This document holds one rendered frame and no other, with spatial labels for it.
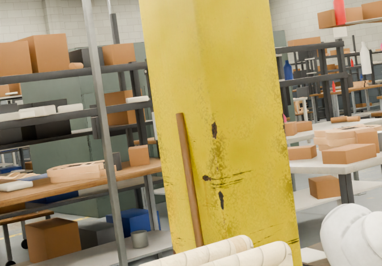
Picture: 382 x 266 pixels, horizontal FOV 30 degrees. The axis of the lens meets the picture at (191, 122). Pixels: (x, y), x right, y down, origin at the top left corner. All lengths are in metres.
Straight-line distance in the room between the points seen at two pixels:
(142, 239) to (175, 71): 3.34
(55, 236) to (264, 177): 3.99
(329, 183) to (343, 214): 5.12
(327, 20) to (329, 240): 3.08
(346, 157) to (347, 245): 2.80
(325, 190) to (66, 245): 2.25
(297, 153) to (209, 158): 2.48
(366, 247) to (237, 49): 0.97
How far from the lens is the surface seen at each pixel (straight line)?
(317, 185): 6.29
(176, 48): 2.00
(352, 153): 4.00
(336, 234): 1.18
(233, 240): 1.04
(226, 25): 1.98
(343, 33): 8.01
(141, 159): 5.30
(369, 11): 4.34
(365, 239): 1.15
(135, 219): 6.22
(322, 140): 4.67
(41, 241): 5.95
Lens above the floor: 1.44
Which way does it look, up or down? 3 degrees down
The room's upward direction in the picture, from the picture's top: 8 degrees counter-clockwise
